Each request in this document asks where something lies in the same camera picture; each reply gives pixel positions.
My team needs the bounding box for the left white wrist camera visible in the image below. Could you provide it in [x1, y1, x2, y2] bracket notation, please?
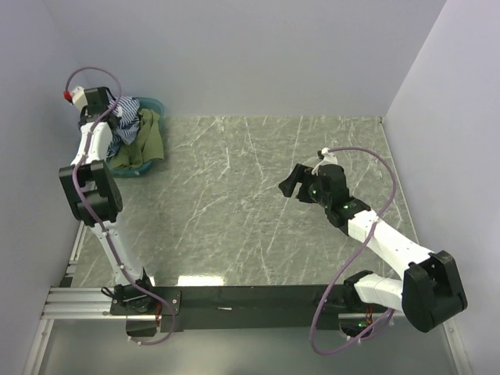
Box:
[63, 86, 88, 111]

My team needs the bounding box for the olive green tank top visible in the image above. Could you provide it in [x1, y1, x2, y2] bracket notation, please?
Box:
[107, 107, 164, 175]

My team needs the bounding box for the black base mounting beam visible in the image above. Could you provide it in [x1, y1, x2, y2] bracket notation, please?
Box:
[109, 284, 391, 337]

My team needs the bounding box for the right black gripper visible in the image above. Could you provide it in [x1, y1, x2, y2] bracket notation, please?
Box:
[279, 163, 331, 209]

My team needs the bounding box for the aluminium extrusion frame rail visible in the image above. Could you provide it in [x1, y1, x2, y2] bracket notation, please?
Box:
[23, 223, 110, 374]

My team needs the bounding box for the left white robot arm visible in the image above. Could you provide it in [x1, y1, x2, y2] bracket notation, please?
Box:
[59, 86, 162, 315]

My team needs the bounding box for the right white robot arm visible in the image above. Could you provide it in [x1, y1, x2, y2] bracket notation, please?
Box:
[278, 164, 468, 332]

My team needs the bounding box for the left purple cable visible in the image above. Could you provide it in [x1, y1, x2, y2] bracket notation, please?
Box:
[64, 66, 179, 345]

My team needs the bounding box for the blue white striped tank top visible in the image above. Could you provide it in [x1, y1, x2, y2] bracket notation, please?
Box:
[107, 96, 140, 159]

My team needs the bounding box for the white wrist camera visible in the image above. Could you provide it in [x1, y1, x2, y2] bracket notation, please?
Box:
[312, 148, 338, 176]
[63, 86, 88, 111]

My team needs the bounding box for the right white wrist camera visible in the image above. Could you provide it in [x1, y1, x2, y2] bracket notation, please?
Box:
[312, 148, 338, 176]

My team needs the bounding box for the teal plastic laundry basket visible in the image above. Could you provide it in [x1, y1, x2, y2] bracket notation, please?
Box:
[70, 95, 166, 177]

